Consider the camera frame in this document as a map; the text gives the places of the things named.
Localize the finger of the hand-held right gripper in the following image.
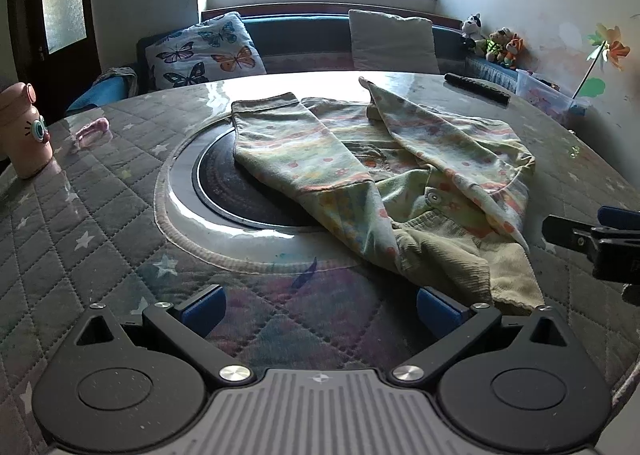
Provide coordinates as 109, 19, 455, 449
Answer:
542, 215, 640, 281
599, 206, 640, 236

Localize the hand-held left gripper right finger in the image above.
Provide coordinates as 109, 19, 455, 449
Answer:
387, 286, 568, 386

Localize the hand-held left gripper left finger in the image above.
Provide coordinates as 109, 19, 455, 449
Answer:
75, 285, 253, 386

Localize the floral green child's jacket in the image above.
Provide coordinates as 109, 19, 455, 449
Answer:
231, 76, 546, 316

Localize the black round induction cooktop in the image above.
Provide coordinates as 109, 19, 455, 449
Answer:
192, 127, 331, 231

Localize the clear plastic storage box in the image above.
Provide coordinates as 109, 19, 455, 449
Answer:
515, 69, 591, 118

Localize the colourful paper pinwheel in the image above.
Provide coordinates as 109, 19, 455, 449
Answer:
572, 24, 632, 100

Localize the black remote control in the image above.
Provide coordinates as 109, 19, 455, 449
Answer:
444, 73, 511, 106

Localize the orange plush toy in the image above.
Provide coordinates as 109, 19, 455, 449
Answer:
505, 34, 526, 70

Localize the small pink toy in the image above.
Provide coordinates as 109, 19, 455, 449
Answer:
75, 118, 112, 140

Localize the black and white plush cow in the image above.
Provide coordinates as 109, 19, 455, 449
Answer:
460, 13, 487, 56

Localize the blue cushion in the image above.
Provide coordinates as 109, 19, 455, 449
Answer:
65, 77, 128, 116

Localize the pink cartoon water bottle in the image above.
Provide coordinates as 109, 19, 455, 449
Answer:
0, 82, 53, 180

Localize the grey cloth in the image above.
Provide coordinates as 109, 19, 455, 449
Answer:
95, 66, 140, 96

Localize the butterfly print pillow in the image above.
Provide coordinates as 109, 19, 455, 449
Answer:
145, 12, 267, 92

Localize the grey cushion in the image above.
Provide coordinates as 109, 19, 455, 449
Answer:
348, 10, 441, 74

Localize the blue bench sofa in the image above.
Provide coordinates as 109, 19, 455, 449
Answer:
65, 10, 591, 126

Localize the dark wooden door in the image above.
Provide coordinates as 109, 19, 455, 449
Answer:
7, 0, 101, 108

